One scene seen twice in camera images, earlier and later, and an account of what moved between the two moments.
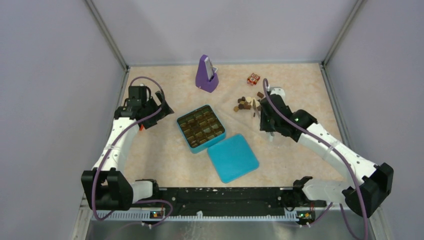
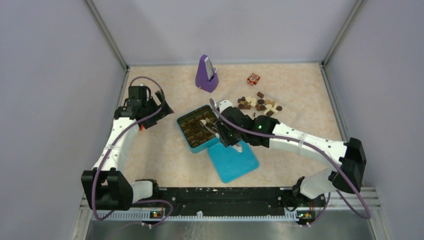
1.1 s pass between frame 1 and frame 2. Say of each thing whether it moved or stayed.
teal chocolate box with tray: stayed
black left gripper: stayed
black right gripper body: moved
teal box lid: stayed
